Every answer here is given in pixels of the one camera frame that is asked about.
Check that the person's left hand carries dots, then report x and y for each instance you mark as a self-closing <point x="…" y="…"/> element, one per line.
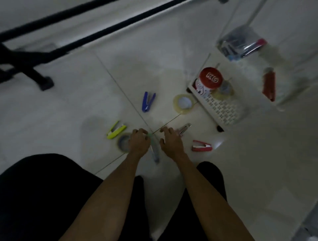
<point x="139" y="145"/>

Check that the person's right hand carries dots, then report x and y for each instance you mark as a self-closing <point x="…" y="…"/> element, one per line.
<point x="172" y="146"/>

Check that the clear green utility knife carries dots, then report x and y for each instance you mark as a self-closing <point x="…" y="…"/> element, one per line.
<point x="155" y="151"/>

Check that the yellow stapler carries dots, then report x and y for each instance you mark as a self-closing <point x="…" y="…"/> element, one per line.
<point x="116" y="132"/>

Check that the red stapler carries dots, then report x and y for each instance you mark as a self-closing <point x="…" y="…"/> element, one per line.
<point x="202" y="148"/>

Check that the blue stapler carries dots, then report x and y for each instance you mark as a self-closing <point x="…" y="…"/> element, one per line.
<point x="146" y="105"/>

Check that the white small cart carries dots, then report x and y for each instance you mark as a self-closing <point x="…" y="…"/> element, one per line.
<point x="228" y="111"/>

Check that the person's right forearm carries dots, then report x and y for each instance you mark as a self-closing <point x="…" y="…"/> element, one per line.
<point x="211" y="206"/>

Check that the person's left forearm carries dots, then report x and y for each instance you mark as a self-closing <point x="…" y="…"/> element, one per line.
<point x="106" y="206"/>

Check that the person's black trousers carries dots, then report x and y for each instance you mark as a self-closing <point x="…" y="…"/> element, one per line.
<point x="37" y="198"/>

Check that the red lidded round can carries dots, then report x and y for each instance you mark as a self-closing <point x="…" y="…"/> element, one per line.
<point x="211" y="77"/>

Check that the black metal railing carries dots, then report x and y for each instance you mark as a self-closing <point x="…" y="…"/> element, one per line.
<point x="46" y="84"/>

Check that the red utility knife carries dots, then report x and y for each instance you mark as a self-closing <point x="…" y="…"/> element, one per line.
<point x="269" y="87"/>

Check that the clear bag of pens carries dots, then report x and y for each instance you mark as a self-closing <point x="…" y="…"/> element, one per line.
<point x="238" y="44"/>

